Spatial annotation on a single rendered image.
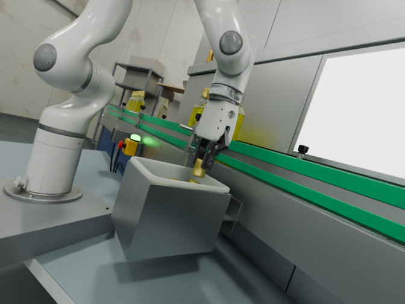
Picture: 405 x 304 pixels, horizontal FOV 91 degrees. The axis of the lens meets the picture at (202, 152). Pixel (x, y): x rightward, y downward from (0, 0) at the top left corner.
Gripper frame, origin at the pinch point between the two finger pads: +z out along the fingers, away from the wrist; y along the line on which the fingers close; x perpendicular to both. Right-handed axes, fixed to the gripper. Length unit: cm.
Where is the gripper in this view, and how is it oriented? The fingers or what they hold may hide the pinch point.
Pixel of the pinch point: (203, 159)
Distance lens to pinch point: 51.3
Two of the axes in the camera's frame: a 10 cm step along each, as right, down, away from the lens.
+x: -7.7, -2.2, -6.0
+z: -3.2, 9.4, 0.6
